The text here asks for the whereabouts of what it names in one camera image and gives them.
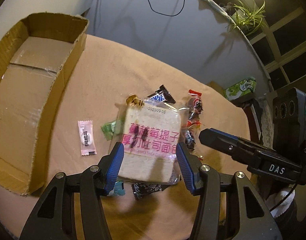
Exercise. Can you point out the dark green candy packet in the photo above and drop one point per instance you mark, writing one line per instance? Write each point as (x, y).
(110, 129)

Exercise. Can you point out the light blue jelly cup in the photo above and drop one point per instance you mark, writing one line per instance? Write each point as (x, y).
(118, 189)

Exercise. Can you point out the green potted plant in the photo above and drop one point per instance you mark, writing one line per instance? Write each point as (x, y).
(246, 19)

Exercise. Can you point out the packaged toast bread slice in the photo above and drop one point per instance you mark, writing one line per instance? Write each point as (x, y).
(151, 131)

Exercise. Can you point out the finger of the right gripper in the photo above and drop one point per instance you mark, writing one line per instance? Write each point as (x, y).
(222, 142)

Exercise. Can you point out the brown cardboard box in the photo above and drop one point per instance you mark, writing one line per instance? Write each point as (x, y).
(37, 57)

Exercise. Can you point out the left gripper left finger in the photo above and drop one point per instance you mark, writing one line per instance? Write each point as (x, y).
(53, 215)

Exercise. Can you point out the green tissue box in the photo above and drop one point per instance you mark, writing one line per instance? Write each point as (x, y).
(241, 88)

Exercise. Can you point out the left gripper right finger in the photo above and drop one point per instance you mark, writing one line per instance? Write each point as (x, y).
(229, 206)

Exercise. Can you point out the Snickers bar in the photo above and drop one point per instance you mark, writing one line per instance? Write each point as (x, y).
(162, 95)

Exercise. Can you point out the pink white candy packet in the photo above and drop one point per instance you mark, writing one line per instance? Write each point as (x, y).
(87, 145)

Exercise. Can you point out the black patterned snack packet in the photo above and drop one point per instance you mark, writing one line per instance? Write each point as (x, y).
(140, 190)

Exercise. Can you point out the clear bag red dates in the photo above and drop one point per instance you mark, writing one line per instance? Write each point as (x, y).
(195, 105)

